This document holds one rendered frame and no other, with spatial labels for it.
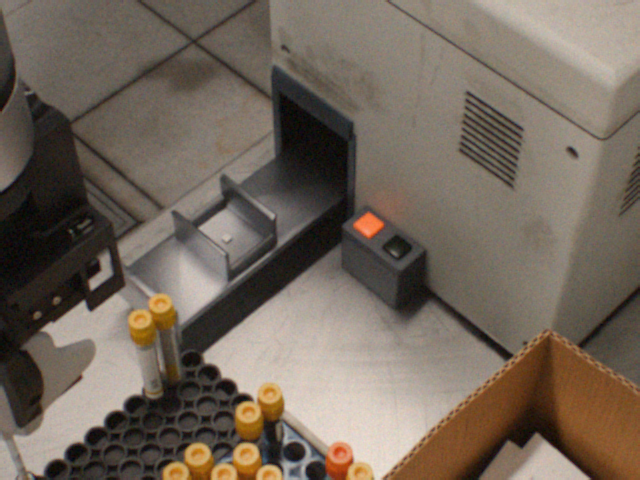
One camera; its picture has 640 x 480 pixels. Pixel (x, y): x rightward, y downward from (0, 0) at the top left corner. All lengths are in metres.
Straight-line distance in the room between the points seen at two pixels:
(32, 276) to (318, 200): 0.40
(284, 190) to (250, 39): 1.45
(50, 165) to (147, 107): 1.72
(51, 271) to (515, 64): 0.29
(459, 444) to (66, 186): 0.30
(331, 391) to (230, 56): 1.52
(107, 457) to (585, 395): 0.32
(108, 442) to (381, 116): 0.28
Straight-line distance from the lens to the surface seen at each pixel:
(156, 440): 0.88
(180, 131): 2.27
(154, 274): 0.94
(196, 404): 0.89
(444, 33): 0.78
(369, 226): 0.94
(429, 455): 0.75
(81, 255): 0.62
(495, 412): 0.79
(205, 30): 2.44
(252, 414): 0.78
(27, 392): 0.64
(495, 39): 0.75
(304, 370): 0.93
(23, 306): 0.61
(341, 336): 0.95
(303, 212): 0.96
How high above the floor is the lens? 1.67
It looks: 53 degrees down
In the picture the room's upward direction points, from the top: straight up
